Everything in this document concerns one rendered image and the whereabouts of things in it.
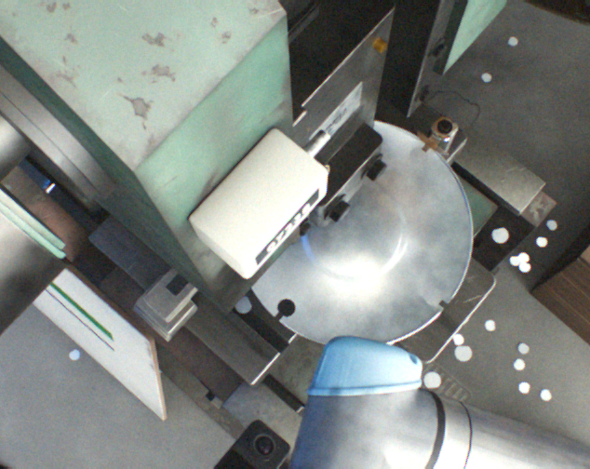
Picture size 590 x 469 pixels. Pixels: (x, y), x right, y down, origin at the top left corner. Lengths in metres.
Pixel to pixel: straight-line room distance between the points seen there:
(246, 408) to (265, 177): 0.70
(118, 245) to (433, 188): 0.42
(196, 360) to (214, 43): 0.83
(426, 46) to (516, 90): 1.30
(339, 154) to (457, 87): 1.16
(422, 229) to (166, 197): 0.64
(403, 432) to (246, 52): 0.32
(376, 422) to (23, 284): 0.26
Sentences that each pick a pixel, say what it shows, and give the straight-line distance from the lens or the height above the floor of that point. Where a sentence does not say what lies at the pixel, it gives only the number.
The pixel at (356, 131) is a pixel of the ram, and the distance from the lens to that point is 0.82.
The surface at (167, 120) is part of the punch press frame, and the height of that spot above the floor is 1.43.
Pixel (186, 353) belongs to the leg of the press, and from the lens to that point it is 1.14.
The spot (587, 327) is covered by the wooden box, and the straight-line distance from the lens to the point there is 1.76.
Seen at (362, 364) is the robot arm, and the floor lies 1.18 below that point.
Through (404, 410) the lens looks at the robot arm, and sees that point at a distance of 0.57.
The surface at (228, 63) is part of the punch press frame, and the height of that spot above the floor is 1.43.
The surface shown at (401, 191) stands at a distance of 1.00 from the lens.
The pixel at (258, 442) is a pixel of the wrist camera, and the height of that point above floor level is 0.98.
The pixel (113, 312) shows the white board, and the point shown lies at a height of 0.58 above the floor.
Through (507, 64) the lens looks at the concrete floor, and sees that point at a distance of 2.00.
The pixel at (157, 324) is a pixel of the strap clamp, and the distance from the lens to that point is 1.04.
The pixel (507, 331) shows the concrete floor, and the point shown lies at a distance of 1.80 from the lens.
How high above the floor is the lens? 1.74
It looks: 75 degrees down
